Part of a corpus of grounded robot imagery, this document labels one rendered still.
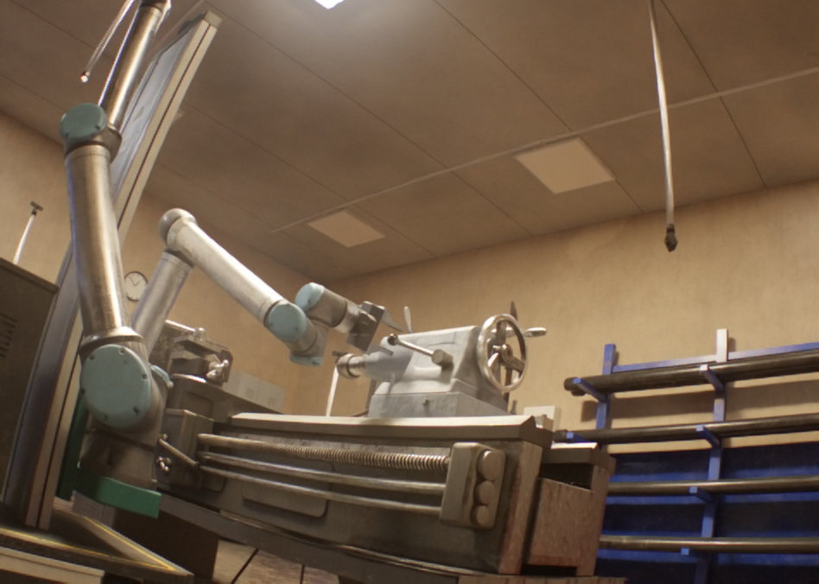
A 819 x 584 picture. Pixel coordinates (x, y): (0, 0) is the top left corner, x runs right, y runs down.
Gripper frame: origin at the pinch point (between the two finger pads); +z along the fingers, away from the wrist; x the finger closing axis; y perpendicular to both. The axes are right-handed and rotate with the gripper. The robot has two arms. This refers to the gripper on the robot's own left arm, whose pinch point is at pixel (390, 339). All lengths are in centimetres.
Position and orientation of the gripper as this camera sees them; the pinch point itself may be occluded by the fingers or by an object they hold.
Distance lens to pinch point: 197.5
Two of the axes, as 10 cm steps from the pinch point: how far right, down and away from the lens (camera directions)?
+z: 6.8, 3.8, 6.3
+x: -4.0, 9.1, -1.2
